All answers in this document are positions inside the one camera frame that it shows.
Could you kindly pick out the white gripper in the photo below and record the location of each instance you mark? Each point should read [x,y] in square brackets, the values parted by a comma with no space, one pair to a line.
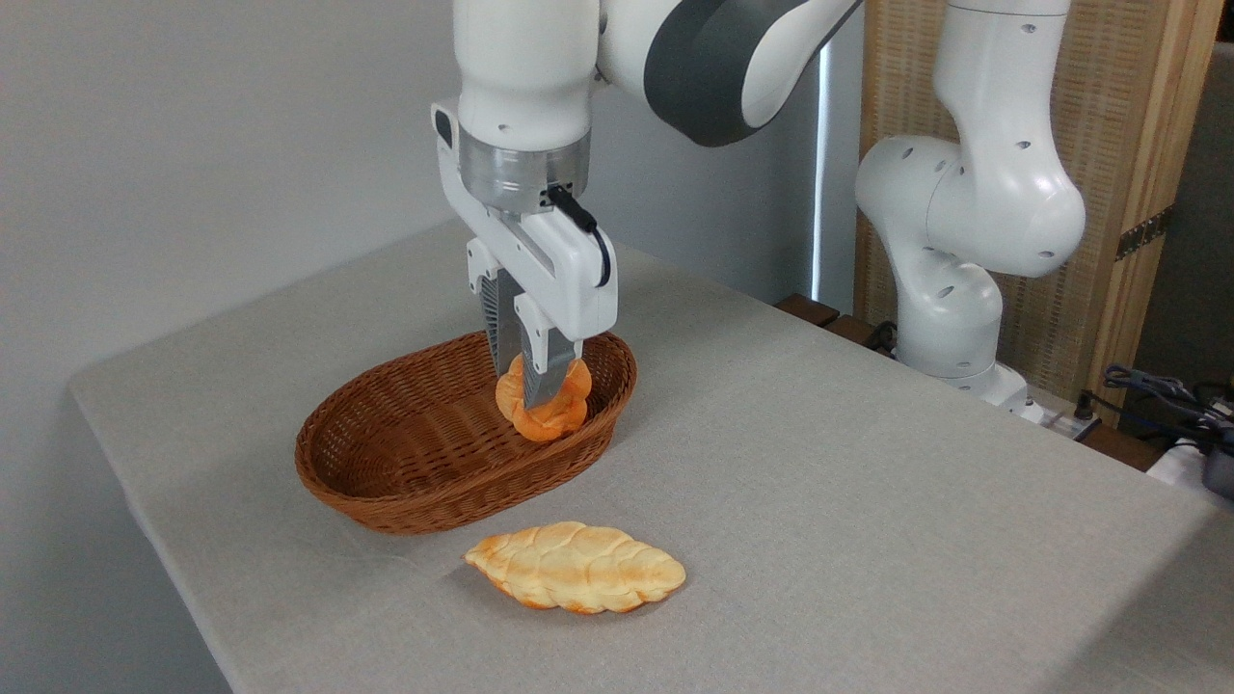
[578,284]

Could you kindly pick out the round orange bread roll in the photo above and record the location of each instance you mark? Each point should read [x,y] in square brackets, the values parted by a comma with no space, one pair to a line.
[554,421]

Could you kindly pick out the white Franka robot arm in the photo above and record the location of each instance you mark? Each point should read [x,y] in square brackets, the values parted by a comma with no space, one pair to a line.
[964,193]

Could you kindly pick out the brown wicker basket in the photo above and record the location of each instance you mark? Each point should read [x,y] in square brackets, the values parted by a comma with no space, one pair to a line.
[405,482]

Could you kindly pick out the long braided bread loaf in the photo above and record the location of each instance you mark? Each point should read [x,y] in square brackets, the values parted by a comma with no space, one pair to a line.
[578,569]

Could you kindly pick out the grey tablecloth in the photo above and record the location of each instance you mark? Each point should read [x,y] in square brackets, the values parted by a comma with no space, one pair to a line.
[868,530]

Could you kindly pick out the wooden rattan folding screen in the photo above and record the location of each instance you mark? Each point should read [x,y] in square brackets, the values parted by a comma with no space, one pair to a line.
[1099,96]

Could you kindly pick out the metal screen hinge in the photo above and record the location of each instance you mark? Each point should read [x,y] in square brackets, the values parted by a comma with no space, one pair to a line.
[1145,232]

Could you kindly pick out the dark grey box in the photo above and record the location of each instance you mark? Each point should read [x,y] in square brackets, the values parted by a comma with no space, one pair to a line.
[1220,474]

